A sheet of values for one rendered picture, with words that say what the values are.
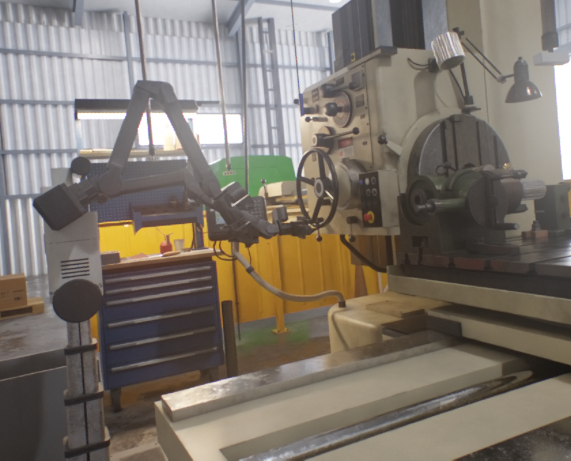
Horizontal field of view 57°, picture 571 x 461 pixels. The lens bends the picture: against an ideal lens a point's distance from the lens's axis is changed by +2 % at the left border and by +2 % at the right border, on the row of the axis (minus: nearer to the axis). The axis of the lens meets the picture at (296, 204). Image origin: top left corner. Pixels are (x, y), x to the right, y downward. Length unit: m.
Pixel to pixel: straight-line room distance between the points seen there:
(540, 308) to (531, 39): 1.81
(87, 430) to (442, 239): 1.45
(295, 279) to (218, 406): 3.81
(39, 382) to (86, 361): 0.73
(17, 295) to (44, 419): 5.65
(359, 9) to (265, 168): 3.19
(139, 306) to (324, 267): 2.33
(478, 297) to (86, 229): 1.36
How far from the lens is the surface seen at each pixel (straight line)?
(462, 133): 2.48
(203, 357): 3.76
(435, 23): 3.12
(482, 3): 2.92
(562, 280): 1.62
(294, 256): 5.20
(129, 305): 3.60
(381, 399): 1.46
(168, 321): 3.66
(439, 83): 2.60
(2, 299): 8.44
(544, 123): 3.09
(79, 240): 1.99
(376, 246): 3.57
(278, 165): 6.59
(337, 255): 5.45
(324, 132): 2.71
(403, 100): 2.44
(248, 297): 5.03
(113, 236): 4.68
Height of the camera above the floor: 1.23
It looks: level
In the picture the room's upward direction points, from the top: 5 degrees counter-clockwise
